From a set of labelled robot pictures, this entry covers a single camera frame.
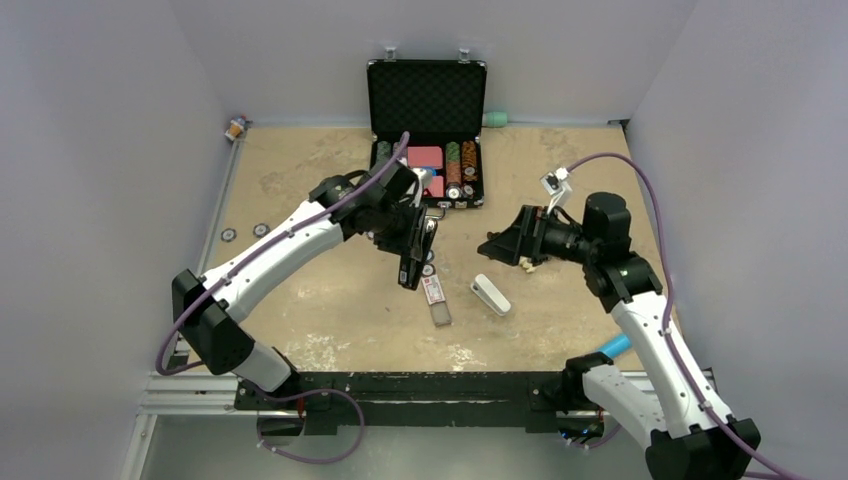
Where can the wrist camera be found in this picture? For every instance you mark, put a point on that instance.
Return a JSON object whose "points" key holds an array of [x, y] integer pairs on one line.
{"points": [[424, 177], [556, 184]]}

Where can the green cylinder object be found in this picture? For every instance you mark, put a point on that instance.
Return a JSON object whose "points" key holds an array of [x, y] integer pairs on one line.
{"points": [[495, 119]]}

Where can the black stapler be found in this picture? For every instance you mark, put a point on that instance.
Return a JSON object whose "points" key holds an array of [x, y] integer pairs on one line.
{"points": [[415, 256]]}

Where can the poker chip far left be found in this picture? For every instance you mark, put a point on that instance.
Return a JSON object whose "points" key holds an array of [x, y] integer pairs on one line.
{"points": [[228, 235]]}

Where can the staple box with clear lid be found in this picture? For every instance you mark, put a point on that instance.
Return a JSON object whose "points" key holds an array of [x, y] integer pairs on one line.
{"points": [[437, 302]]}

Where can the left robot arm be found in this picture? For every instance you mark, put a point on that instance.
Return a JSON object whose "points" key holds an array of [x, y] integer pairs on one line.
{"points": [[209, 308]]}

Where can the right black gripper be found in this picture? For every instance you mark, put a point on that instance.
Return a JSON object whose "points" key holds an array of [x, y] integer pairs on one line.
{"points": [[526, 235]]}

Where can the pink card deck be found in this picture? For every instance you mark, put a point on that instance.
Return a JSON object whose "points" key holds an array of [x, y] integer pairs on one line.
{"points": [[425, 157]]}

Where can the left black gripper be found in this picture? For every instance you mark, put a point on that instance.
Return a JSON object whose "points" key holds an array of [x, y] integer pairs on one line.
{"points": [[410, 242]]}

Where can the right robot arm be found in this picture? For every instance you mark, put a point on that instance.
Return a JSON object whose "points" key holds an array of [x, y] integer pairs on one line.
{"points": [[684, 428]]}

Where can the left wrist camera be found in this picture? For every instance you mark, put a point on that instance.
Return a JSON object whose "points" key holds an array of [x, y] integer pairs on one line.
{"points": [[424, 177]]}

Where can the small orange bottle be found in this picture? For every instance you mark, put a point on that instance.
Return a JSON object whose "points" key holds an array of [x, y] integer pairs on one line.
{"points": [[238, 125]]}

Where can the cream small object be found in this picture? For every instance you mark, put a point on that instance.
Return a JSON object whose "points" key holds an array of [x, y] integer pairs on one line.
{"points": [[527, 265]]}

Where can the blue cylinder tool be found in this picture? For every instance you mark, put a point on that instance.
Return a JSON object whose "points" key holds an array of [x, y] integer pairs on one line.
{"points": [[616, 346]]}

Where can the white stapler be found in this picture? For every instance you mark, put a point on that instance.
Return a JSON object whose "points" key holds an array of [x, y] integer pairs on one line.
{"points": [[490, 295]]}

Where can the red card deck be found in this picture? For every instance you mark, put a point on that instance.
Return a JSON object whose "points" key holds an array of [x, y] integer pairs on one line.
{"points": [[436, 188]]}

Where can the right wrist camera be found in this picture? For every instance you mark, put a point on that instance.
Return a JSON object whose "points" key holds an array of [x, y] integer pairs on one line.
{"points": [[556, 184]]}

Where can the black poker chip case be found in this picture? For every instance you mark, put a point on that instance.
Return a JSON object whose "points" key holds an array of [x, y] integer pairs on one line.
{"points": [[440, 103]]}

